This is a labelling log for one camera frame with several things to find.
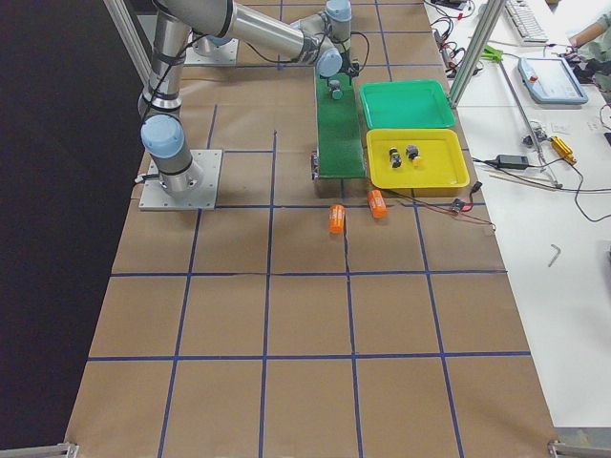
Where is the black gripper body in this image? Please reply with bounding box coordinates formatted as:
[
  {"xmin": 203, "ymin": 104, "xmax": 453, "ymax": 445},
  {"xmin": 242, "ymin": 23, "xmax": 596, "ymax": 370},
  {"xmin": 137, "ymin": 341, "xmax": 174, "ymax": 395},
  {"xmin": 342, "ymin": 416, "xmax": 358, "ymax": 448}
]
[{"xmin": 324, "ymin": 59, "xmax": 359, "ymax": 81}]

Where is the orange 4680 cylinder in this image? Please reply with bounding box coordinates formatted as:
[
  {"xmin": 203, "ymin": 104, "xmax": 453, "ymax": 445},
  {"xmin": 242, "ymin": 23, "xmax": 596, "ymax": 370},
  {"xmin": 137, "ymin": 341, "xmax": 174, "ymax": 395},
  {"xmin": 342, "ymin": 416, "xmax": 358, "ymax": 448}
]
[
  {"xmin": 328, "ymin": 204, "xmax": 346, "ymax": 235},
  {"xmin": 368, "ymin": 189, "xmax": 388, "ymax": 219}
]

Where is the green plastic tray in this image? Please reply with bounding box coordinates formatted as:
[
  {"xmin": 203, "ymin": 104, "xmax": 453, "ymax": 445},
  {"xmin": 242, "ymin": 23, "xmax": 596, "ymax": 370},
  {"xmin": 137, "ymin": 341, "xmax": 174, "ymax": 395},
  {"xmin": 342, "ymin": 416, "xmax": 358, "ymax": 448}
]
[{"xmin": 360, "ymin": 79, "xmax": 455, "ymax": 129}]

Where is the green conveyor belt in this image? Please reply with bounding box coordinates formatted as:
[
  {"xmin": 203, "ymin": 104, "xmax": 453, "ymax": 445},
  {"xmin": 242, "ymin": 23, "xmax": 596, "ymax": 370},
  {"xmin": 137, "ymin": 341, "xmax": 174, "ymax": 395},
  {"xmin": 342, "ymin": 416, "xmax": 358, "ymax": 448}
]
[{"xmin": 310, "ymin": 74, "xmax": 366, "ymax": 179}]

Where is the yellow plastic tray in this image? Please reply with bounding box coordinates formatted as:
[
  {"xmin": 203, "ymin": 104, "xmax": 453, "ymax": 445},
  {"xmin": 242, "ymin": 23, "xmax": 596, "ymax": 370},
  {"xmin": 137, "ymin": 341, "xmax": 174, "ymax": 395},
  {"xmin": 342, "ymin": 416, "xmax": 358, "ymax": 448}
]
[{"xmin": 366, "ymin": 129, "xmax": 471, "ymax": 195}]

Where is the green grabber tool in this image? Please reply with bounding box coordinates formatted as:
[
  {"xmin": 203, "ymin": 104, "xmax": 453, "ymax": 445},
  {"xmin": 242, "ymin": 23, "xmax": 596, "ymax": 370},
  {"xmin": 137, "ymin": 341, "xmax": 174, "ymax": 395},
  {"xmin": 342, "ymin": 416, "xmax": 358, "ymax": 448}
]
[{"xmin": 481, "ymin": 45, "xmax": 504, "ymax": 63}]

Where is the small circuit board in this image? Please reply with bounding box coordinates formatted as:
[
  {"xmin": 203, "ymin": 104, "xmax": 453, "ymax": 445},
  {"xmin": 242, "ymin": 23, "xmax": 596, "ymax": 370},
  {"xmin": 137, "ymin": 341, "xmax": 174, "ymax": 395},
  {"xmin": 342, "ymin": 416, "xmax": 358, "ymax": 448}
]
[{"xmin": 450, "ymin": 198, "xmax": 469, "ymax": 214}]

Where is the black power adapter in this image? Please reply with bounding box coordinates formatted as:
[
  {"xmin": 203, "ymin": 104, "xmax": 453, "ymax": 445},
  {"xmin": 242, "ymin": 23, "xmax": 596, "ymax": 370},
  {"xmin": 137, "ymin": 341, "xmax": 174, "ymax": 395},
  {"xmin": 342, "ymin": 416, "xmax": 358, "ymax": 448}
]
[{"xmin": 495, "ymin": 155, "xmax": 530, "ymax": 170}]

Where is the white keyboard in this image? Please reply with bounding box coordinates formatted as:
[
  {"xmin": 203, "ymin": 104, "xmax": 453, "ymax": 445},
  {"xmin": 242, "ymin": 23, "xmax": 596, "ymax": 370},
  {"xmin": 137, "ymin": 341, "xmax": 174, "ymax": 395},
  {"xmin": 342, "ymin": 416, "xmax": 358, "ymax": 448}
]
[{"xmin": 504, "ymin": 0, "xmax": 549, "ymax": 46}]

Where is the teach pendant tablet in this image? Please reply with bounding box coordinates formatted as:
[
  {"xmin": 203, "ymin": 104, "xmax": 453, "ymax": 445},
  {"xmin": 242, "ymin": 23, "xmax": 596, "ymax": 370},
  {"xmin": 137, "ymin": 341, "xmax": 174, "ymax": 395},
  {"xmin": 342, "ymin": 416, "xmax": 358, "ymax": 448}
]
[{"xmin": 517, "ymin": 57, "xmax": 588, "ymax": 105}]

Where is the gold metal block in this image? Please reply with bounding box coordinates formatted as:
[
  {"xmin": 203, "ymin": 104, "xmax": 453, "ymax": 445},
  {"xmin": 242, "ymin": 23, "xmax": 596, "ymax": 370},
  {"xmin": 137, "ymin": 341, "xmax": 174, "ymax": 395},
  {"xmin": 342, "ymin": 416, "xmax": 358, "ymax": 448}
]
[{"xmin": 549, "ymin": 135, "xmax": 577, "ymax": 165}]

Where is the hex key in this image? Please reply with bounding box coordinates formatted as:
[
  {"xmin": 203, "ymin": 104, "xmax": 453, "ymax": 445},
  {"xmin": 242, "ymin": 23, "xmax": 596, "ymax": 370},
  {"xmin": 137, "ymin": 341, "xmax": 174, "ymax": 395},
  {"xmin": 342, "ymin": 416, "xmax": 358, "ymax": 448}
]
[{"xmin": 548, "ymin": 243, "xmax": 561, "ymax": 267}]

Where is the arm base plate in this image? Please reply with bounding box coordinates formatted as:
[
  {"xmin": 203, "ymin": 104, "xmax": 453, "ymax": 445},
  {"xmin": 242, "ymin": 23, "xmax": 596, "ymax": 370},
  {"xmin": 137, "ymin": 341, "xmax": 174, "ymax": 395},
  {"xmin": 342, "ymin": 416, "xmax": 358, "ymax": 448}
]
[
  {"xmin": 138, "ymin": 149, "xmax": 222, "ymax": 211},
  {"xmin": 184, "ymin": 37, "xmax": 239, "ymax": 67}
]

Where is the aluminium frame post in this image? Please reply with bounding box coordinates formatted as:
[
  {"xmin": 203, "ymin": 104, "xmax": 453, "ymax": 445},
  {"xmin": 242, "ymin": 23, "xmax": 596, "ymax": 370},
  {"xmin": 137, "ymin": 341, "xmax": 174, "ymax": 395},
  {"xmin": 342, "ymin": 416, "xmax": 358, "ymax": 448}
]
[{"xmin": 449, "ymin": 0, "xmax": 505, "ymax": 109}]

